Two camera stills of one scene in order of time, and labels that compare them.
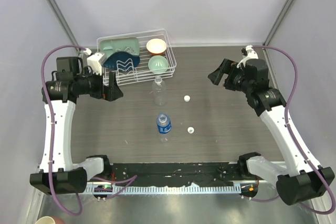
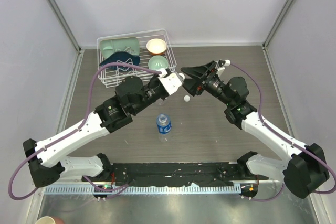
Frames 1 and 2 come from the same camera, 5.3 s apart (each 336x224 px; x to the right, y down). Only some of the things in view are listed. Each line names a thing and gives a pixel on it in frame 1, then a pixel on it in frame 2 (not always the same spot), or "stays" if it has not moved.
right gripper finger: x=216 y=76 to x=200 y=71
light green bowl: x=158 y=64 stays
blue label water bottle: x=164 y=127 stays
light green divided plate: x=111 y=45 stays
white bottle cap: x=187 y=98 stays
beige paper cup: x=45 y=220 stays
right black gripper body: x=234 y=81 to x=211 y=84
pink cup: x=58 y=220 stays
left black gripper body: x=96 y=88 to x=153 y=92
